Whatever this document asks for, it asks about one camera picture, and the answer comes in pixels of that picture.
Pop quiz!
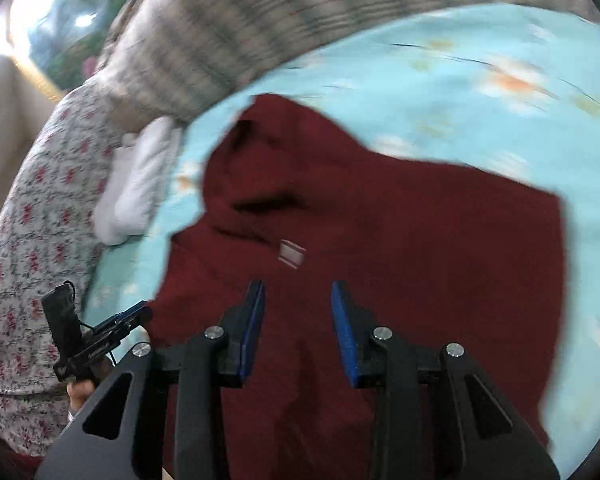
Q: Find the framed landscape painting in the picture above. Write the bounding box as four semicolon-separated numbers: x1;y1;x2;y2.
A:
10;0;151;96

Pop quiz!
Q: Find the plaid checked pillow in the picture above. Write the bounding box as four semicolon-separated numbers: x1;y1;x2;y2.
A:
97;0;600;126

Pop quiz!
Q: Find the light blue floral bed sheet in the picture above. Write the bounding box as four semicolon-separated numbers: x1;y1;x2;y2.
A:
87;2;600;476

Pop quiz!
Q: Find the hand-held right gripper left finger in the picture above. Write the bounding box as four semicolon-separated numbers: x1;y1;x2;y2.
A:
34;280;267;480

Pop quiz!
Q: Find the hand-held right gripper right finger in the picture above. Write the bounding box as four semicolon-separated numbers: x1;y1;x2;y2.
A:
330;280;561;480

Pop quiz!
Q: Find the dark red knitted sweater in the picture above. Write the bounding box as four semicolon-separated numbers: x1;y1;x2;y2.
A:
145;92;568;480

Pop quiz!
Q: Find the white textured towel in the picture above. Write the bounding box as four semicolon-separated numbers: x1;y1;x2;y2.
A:
91;116;183;247

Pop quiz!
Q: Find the person's left hand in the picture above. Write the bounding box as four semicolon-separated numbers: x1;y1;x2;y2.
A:
66;379;97;417

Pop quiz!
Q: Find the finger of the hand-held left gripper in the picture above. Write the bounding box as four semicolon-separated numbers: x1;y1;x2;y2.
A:
86;300;154;348

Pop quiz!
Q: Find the white red-flowered quilt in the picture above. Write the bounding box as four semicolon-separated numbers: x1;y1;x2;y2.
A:
0;80;126;461

